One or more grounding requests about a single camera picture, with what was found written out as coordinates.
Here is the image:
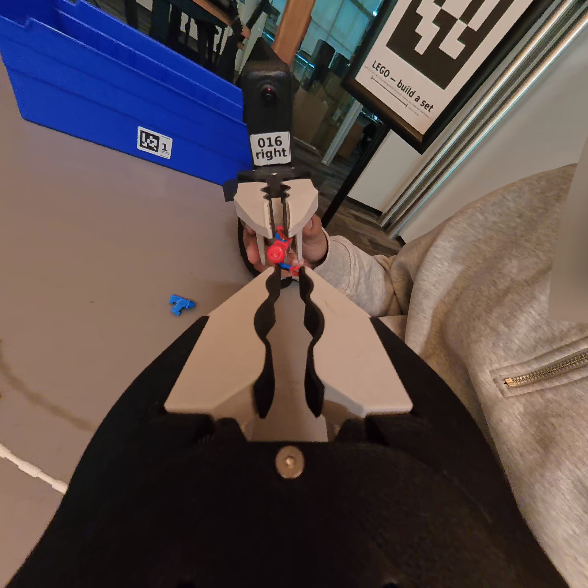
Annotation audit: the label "red blue lego minifigure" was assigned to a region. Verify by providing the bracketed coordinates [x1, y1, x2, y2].
[266, 226, 305, 277]

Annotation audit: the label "person's grey hoodie torso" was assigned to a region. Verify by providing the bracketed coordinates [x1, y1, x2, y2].
[367, 163, 588, 588]

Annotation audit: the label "person's right forearm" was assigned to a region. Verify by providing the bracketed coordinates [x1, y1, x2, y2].
[316, 235, 414, 320]

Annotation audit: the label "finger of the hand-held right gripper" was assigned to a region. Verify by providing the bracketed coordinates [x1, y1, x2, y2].
[233, 182, 274, 266]
[286, 179, 319, 268]

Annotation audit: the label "person's right hand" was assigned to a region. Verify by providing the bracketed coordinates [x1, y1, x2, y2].
[243, 213, 329, 276]

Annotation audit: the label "brown cardboard box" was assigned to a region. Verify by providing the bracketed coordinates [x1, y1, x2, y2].
[294, 87, 343, 148]

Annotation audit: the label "silver wall pipes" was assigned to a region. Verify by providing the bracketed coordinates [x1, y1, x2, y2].
[379, 0, 588, 232]

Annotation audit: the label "framed black white marker sign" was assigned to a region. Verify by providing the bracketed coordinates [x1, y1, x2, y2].
[342, 0, 559, 154]

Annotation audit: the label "blue plastic storage bin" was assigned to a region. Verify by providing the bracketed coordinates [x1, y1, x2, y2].
[0, 0, 253, 187]

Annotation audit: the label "black sign stand pole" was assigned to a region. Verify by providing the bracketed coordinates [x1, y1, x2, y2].
[322, 124, 392, 227]

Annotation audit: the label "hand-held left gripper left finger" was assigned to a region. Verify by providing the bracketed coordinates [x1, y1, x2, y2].
[164, 267, 281, 430]

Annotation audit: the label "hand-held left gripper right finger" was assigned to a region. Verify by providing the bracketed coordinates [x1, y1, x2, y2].
[298, 267, 413, 430]

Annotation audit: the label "wooden post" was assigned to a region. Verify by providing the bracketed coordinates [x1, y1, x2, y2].
[271, 0, 318, 65]

